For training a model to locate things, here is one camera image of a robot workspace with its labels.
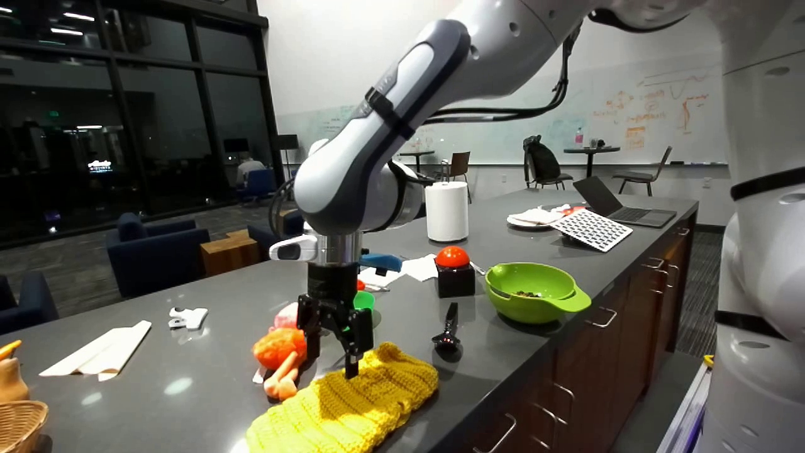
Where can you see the small red measuring cup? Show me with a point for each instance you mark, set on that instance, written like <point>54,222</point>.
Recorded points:
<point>360,286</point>

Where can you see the black office chair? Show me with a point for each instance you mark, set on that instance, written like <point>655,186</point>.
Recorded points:
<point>544,164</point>

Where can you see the white plate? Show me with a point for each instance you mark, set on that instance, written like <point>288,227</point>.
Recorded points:
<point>529,219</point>

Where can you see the brown food bits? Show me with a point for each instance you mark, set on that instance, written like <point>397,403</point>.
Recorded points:
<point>529,293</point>

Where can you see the white paper towel roll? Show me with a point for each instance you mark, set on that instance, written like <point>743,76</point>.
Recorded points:
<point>445,215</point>

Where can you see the white paper sheet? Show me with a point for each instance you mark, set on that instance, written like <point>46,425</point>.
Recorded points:
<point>417,268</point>

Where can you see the yellow crochet cloth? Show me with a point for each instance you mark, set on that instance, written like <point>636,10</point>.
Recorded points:
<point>352,410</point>

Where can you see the grey chair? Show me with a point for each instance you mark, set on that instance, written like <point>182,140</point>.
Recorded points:
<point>645,177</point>

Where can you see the black square block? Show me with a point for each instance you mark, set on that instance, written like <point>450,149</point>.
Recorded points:
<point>455,282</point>

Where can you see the white folded cloth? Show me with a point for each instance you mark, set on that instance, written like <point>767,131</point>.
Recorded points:
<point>100,354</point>

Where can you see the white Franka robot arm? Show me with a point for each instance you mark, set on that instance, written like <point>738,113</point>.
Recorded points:
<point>402,110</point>

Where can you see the red tomato ball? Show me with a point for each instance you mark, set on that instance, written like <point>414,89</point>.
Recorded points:
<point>454,257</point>

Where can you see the black scoop spoon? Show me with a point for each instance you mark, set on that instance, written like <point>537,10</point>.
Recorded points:
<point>445,341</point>

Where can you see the small green cup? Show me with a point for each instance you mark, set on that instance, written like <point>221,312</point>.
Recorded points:
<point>363,301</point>

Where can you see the dark open laptop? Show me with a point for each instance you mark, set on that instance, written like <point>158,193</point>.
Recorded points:
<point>629,215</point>

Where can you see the round dark table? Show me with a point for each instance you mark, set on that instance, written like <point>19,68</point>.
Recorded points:
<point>591,149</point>

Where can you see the wall whiteboard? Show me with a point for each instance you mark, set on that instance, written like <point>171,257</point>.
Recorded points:
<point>636,116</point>

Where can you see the pink orange doll toy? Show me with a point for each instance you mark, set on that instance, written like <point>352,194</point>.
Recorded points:
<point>278,345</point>

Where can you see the wooden cube side table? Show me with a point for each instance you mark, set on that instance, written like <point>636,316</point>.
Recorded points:
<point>227,253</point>

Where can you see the wooden bowl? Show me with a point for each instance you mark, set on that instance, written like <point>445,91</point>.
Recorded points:
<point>21,424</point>

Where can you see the small wooden figure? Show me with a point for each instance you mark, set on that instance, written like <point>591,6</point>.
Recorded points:
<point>10,378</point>

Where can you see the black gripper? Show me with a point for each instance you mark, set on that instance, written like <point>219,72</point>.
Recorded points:
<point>333,279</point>

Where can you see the dark wood cabinet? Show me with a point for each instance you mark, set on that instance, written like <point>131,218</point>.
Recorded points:
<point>587,354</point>

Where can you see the small white crumpled paper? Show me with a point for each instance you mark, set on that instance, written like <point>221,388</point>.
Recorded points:
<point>187,317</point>

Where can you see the dark blue armchair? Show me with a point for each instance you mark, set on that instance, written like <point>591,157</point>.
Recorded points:
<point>153,254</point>

